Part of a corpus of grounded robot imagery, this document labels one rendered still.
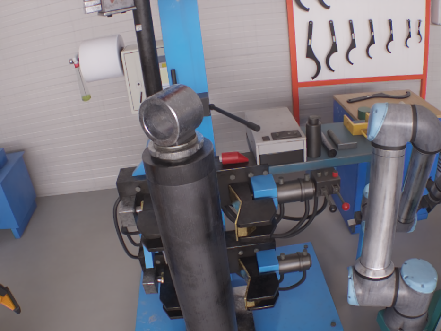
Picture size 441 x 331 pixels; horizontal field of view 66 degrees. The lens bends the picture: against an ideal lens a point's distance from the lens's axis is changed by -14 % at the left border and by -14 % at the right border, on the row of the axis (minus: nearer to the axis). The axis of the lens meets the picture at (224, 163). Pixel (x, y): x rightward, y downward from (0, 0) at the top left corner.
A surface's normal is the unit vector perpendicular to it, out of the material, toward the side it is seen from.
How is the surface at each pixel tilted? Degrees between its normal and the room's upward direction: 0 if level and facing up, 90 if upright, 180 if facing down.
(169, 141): 90
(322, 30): 90
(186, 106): 64
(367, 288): 81
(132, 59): 90
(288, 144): 90
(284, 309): 0
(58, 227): 0
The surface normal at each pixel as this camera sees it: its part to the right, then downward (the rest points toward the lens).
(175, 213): -0.15, 0.49
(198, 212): 0.42, 0.40
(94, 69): 0.09, 0.63
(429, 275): -0.02, -0.87
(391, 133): -0.36, 0.33
